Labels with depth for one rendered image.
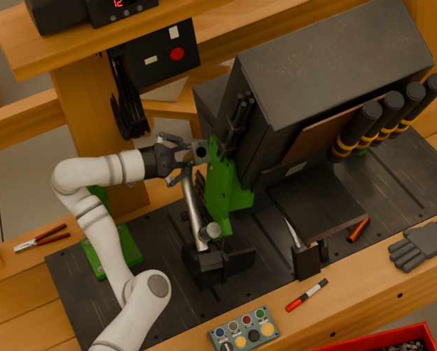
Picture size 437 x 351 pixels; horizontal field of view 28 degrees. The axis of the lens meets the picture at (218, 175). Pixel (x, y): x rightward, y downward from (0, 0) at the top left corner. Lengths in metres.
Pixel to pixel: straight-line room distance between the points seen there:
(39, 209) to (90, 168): 1.92
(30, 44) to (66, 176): 0.31
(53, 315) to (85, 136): 0.47
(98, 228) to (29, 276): 0.51
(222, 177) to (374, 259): 0.46
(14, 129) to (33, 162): 1.83
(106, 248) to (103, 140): 0.42
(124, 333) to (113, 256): 0.21
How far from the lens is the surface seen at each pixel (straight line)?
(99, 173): 1.94
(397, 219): 2.29
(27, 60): 1.93
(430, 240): 2.21
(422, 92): 1.69
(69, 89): 2.13
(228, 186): 1.98
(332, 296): 2.13
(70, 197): 1.97
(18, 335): 2.27
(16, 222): 3.84
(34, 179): 4.00
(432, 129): 2.57
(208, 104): 2.16
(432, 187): 2.37
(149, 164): 1.98
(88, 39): 1.94
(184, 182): 2.15
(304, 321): 2.09
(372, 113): 1.65
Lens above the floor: 2.59
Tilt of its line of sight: 44 degrees down
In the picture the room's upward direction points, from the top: 11 degrees counter-clockwise
